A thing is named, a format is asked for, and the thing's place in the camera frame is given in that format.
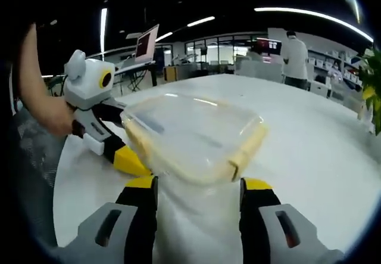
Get yellow cabinet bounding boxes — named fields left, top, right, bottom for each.
left=163, top=65, right=180, bottom=82

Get open laptop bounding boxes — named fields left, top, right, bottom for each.
left=134, top=23, right=161, bottom=64

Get white storage shelves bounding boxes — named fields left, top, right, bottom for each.
left=308, top=48, right=363, bottom=100

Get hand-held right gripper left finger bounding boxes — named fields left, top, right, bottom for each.
left=77, top=176, right=159, bottom=264

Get green potted plant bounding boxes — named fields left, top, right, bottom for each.
left=358, top=46, right=381, bottom=137

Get yellow plastic buckle clip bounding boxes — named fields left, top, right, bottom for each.
left=229, top=123, right=269, bottom=183

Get desktop monitor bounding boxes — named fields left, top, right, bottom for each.
left=255, top=36, right=283, bottom=57

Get ceiling light strip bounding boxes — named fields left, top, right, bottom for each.
left=154, top=30, right=174, bottom=43
left=254, top=6, right=375, bottom=44
left=186, top=15, right=216, bottom=28
left=99, top=7, right=108, bottom=54

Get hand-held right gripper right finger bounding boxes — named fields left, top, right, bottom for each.
left=239, top=177, right=332, bottom=264

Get clear plastic buckle container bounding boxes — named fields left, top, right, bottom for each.
left=120, top=93, right=269, bottom=185

